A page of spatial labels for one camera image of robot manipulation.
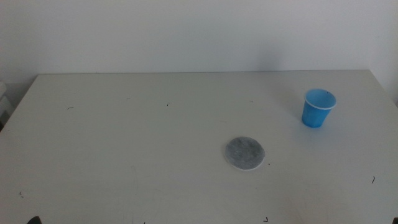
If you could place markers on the round grey cup mat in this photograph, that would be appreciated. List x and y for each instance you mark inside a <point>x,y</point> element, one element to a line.
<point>244,153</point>

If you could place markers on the blue plastic cup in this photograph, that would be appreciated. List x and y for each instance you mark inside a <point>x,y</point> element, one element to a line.
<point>314,115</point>

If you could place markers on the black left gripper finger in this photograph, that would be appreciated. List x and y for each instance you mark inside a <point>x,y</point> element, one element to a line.
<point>34,220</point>

